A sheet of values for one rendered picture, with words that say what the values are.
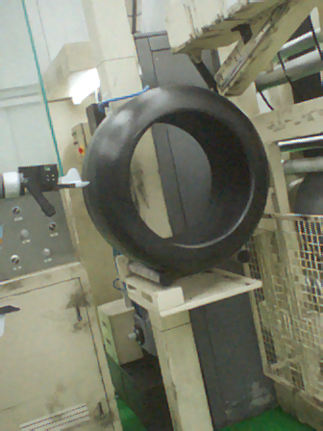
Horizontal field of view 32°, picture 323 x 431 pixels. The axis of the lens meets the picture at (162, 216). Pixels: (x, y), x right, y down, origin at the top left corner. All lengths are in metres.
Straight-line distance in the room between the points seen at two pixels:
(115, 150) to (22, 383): 1.20
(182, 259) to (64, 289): 0.82
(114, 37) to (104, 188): 0.69
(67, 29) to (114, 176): 10.01
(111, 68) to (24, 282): 0.94
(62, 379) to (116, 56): 1.35
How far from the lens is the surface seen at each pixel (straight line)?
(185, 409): 2.31
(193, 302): 1.80
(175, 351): 2.23
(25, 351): 2.45
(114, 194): 1.65
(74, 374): 2.51
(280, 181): 2.28
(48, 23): 11.57
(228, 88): 2.10
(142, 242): 1.68
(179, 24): 2.08
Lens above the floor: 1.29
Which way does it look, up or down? 6 degrees down
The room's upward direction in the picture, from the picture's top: 12 degrees counter-clockwise
